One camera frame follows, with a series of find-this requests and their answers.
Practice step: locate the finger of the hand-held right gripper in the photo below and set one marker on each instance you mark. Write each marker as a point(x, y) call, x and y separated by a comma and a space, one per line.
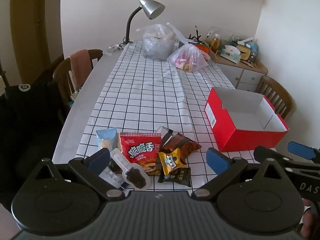
point(265, 152)
point(300, 149)

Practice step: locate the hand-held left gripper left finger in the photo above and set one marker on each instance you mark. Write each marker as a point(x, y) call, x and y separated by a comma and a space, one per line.
point(100, 158)

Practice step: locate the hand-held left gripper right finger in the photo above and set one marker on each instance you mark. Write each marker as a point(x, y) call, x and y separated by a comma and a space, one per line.
point(217, 161)

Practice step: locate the light blue snack packet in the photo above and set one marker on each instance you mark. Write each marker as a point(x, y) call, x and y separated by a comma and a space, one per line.
point(106, 136)

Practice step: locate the red cardboard box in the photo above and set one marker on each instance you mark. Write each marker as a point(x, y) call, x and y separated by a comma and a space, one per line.
point(240, 137)

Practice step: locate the brown snack packet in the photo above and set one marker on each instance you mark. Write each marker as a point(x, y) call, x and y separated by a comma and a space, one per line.
point(185, 143)

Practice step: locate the clear spoon-shaped snack packet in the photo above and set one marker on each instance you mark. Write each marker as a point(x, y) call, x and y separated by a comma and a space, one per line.
point(135, 176)

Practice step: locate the red snack packet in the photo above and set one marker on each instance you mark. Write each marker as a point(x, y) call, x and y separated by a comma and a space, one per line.
point(140, 150)

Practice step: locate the black snack packet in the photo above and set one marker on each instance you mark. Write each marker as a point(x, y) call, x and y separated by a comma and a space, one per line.
point(178, 176)

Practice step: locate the yellow snack packet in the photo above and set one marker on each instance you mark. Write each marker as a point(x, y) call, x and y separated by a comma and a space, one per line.
point(171, 161)

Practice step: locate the silver foil snack packet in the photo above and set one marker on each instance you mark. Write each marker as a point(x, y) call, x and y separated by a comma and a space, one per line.
point(165, 135)

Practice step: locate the person's right hand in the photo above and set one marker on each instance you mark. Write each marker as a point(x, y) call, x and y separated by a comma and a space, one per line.
point(308, 213)

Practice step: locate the wooden slatted chair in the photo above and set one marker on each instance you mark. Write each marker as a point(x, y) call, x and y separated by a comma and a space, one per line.
point(275, 85)

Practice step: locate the checkered white tablecloth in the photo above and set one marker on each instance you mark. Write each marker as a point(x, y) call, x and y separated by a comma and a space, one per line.
point(140, 92)

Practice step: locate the white cabinet with wooden top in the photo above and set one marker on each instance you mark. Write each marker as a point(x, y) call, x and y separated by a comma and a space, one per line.
point(240, 75)

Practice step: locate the wooden chair with pink cloth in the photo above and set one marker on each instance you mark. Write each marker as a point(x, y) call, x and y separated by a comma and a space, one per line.
point(61, 72)

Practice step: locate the light blue container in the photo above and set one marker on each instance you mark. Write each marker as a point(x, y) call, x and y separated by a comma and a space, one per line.
point(254, 51)

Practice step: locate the white tissue box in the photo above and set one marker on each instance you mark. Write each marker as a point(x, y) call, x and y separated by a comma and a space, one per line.
point(230, 53)

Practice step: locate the small clear plastic bag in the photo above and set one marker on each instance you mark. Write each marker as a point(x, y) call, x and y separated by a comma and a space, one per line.
point(187, 57)

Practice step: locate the orange case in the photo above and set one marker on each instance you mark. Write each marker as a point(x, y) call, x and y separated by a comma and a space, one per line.
point(202, 47)

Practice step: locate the amber bottle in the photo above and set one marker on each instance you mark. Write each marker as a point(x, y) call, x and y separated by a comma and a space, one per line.
point(215, 43)

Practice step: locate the black stand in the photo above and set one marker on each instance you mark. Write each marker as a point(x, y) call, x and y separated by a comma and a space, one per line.
point(196, 38)

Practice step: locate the clear plastic organizer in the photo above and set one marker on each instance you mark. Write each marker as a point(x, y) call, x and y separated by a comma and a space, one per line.
point(222, 32)

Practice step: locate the large clear plastic bag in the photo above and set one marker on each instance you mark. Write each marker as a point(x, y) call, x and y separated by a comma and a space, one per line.
point(157, 45)

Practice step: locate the brown wooden door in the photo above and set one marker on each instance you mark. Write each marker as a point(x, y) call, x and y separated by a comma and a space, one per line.
point(32, 30)

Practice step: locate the grey desk lamp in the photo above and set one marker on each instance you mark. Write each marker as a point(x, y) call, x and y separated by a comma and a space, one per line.
point(150, 6)

